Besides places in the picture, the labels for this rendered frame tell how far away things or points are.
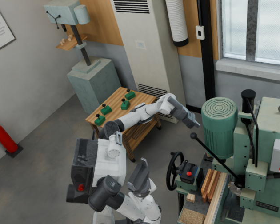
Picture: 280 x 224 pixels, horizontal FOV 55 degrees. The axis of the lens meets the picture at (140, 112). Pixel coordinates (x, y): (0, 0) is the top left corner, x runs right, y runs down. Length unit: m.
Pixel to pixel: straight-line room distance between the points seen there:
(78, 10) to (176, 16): 1.08
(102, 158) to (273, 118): 0.87
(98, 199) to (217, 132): 0.68
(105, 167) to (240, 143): 0.70
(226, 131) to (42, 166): 2.76
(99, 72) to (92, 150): 2.14
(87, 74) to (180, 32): 1.42
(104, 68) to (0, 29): 1.35
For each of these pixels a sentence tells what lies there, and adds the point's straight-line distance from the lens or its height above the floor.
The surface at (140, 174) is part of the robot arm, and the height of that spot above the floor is 1.56.
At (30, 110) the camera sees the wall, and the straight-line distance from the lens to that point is 4.22.
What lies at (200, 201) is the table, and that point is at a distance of 1.76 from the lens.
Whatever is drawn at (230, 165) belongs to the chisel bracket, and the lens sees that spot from 1.69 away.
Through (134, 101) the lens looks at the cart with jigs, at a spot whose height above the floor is 0.53.
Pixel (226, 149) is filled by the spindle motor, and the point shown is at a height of 1.27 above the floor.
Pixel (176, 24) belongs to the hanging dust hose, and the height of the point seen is 1.32.
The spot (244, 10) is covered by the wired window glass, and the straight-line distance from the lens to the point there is 2.66.
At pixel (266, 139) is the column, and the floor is 1.46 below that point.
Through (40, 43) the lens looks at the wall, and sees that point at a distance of 4.13.
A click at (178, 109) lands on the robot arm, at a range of 1.59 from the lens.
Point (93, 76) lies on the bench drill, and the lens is 3.48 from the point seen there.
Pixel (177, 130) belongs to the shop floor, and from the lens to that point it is 3.38.
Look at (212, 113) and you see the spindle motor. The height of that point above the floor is 1.50.
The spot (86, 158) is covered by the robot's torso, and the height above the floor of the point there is 1.40.
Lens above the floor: 2.44
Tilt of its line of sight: 40 degrees down
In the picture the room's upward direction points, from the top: 18 degrees counter-clockwise
